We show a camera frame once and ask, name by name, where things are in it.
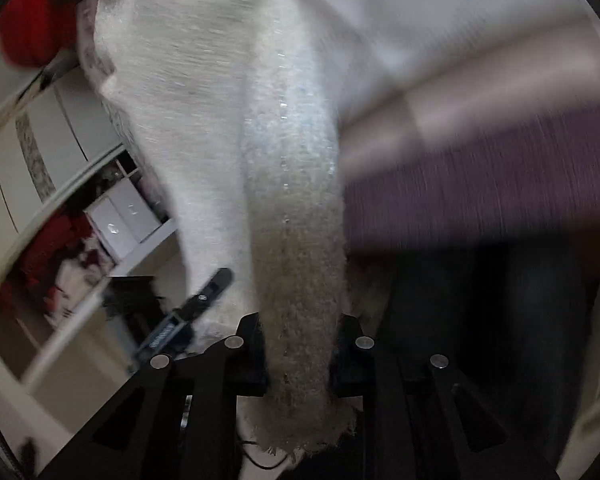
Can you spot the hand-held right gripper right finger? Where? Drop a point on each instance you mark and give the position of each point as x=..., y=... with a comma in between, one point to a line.
x=345, y=360

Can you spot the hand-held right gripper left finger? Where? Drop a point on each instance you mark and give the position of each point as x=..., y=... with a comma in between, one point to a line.
x=252, y=360

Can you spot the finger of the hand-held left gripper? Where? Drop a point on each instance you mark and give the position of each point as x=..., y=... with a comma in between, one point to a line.
x=215, y=287

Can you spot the white boucle jacket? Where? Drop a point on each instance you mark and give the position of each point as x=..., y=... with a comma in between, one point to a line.
x=205, y=135

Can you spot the red hanging clothes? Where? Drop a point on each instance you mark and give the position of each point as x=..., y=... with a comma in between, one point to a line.
x=55, y=245

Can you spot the white fluffy garment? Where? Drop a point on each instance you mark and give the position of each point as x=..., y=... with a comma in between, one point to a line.
x=72, y=285

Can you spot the white wardrobe drawer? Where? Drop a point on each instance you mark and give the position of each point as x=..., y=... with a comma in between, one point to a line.
x=111, y=230
x=140, y=210

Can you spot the white wardrobe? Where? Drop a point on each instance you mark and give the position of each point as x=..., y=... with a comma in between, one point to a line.
x=10, y=310

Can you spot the white sliding wardrobe door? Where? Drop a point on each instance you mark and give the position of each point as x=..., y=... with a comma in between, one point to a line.
x=40, y=160

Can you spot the purple floral blanket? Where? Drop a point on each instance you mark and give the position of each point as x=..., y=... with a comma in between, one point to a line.
x=480, y=185

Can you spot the cream cloth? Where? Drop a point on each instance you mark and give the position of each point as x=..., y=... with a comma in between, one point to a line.
x=590, y=410

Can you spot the red folded quilt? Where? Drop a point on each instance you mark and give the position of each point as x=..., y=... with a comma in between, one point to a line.
x=35, y=10

